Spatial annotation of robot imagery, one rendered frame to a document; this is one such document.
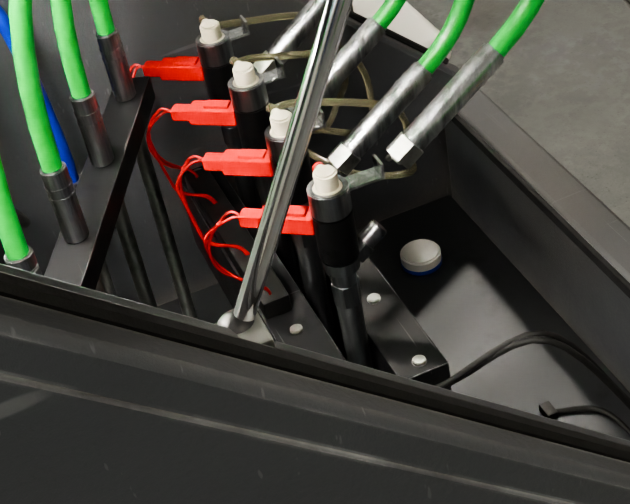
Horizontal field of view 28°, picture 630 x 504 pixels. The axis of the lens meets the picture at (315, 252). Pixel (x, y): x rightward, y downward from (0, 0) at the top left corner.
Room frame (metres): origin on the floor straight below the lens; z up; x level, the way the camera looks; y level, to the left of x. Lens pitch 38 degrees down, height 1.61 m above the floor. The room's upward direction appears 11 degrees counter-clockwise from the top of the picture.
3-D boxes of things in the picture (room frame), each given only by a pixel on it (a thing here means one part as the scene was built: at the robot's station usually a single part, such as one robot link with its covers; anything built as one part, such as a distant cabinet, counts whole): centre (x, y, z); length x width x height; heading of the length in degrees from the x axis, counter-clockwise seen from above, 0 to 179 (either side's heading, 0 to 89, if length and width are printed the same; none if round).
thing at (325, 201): (0.67, -0.03, 1.02); 0.05 x 0.03 x 0.21; 105
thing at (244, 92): (0.83, 0.02, 1.02); 0.05 x 0.03 x 0.21; 105
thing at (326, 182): (0.67, -0.02, 1.12); 0.02 x 0.02 x 0.03
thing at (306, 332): (0.78, 0.02, 0.91); 0.34 x 0.10 x 0.15; 15
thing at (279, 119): (0.75, 0.00, 1.12); 0.02 x 0.02 x 0.03
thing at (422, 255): (0.93, -0.10, 0.84); 0.04 x 0.04 x 0.01
